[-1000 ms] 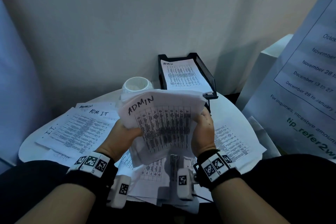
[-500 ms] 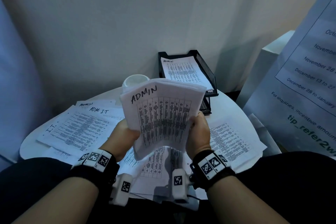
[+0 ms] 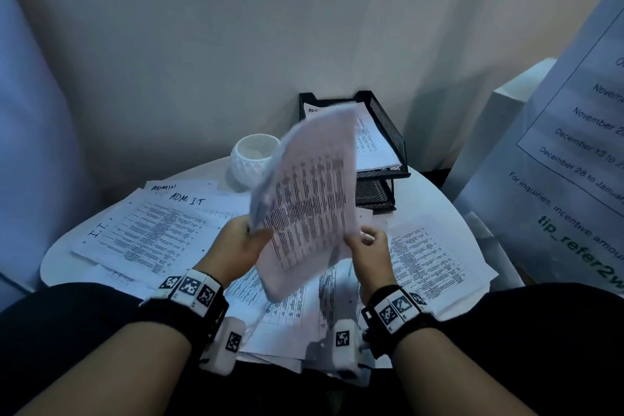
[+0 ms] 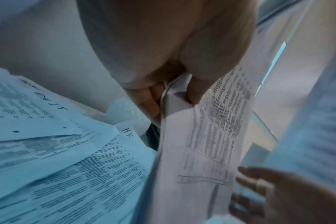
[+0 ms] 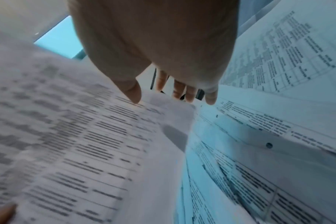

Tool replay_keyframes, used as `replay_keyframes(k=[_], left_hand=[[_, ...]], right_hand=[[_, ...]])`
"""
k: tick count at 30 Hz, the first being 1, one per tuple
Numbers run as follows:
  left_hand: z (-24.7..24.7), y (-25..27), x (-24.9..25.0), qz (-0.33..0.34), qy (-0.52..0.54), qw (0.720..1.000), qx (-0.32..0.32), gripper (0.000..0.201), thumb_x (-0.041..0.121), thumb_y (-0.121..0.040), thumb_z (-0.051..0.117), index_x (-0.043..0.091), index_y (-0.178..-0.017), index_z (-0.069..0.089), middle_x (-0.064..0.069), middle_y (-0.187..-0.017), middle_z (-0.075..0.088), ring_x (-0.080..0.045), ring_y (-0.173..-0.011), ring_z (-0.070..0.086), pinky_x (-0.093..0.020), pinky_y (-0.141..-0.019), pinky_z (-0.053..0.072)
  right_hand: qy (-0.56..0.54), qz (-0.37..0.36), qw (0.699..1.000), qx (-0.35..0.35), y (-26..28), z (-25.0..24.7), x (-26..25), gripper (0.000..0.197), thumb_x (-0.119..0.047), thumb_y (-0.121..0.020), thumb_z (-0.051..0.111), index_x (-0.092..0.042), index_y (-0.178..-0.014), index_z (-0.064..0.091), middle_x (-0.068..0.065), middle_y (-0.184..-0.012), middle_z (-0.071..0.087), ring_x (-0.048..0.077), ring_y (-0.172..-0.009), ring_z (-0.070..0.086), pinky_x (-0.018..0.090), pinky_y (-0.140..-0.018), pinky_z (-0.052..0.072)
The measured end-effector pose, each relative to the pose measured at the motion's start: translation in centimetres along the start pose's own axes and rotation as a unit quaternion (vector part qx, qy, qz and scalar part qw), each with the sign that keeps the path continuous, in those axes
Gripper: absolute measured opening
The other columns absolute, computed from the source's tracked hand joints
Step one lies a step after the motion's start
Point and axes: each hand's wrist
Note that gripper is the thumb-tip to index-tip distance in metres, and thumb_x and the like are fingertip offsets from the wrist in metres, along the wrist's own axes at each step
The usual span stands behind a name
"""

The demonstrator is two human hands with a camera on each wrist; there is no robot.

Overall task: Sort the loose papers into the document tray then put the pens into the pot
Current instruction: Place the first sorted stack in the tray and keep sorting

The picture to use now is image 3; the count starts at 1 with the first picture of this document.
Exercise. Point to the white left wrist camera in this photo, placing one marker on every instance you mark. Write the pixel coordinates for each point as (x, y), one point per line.
(226, 345)

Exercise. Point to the black mesh paper tray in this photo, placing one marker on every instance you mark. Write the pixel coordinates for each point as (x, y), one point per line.
(390, 128)

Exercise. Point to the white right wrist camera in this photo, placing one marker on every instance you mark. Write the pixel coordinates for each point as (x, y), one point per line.
(341, 342)

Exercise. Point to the person's right hand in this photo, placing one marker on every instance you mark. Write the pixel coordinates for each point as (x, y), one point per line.
(373, 259)

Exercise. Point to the left black marker wristband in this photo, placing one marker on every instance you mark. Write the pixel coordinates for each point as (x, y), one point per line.
(190, 289)

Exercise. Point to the black marker wristband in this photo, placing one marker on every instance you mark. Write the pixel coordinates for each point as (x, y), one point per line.
(190, 289)
(395, 308)

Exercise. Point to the pile of printed papers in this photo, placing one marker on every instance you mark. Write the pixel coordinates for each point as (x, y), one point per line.
(146, 235)

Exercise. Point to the printed paper sheet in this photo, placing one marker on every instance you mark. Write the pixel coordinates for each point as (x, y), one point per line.
(375, 147)

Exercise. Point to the person's left hand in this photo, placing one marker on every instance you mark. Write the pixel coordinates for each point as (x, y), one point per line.
(229, 250)

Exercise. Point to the person's black trousers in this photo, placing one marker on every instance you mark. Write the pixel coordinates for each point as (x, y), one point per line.
(526, 323)

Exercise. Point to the thin bundle printed sheets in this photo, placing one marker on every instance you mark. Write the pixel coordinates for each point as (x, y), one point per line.
(307, 206)

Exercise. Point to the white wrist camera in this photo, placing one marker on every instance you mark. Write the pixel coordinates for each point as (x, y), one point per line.
(226, 345)
(341, 342)

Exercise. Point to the large printed notice poster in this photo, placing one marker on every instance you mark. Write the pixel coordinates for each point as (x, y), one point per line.
(560, 177)

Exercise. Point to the right black marker wristband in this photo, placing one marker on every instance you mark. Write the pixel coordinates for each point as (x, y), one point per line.
(395, 308)

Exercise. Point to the person's left forearm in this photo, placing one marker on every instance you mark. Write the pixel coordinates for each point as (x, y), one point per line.
(112, 372)

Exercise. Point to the white box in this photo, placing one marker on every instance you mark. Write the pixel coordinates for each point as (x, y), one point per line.
(487, 138)

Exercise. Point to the person's right forearm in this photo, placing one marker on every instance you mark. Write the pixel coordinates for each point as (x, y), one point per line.
(448, 376)

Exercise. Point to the white faceted cup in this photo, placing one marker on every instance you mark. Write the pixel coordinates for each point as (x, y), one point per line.
(248, 162)

